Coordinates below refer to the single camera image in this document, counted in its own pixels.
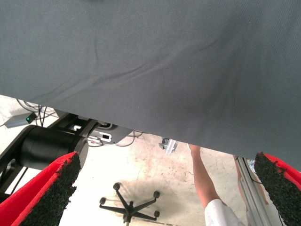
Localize aluminium profile beam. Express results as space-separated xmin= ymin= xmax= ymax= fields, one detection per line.
xmin=235 ymin=155 xmax=271 ymax=226

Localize black frame with cylinder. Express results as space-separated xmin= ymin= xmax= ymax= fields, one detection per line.
xmin=0 ymin=112 xmax=134 ymax=197

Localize white shorts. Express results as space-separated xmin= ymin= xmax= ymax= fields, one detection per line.
xmin=204 ymin=198 xmax=284 ymax=226

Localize dark grey table cloth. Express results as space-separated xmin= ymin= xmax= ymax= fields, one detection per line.
xmin=0 ymin=0 xmax=301 ymax=171

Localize aluminium bracket with caster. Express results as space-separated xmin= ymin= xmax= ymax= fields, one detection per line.
xmin=158 ymin=138 xmax=177 ymax=156

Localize black floor cable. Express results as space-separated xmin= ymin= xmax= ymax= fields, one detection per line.
xmin=16 ymin=98 xmax=58 ymax=127

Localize grey box with green light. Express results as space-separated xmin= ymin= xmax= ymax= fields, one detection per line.
xmin=4 ymin=112 xmax=37 ymax=129

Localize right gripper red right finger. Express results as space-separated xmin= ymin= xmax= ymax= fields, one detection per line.
xmin=253 ymin=152 xmax=301 ymax=226

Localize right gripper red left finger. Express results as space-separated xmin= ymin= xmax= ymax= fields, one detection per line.
xmin=0 ymin=151 xmax=82 ymax=226

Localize white panel with port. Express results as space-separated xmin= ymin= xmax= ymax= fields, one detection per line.
xmin=87 ymin=131 xmax=112 ymax=144

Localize black office chair base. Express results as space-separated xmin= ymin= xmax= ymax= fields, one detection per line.
xmin=99 ymin=182 xmax=161 ymax=226

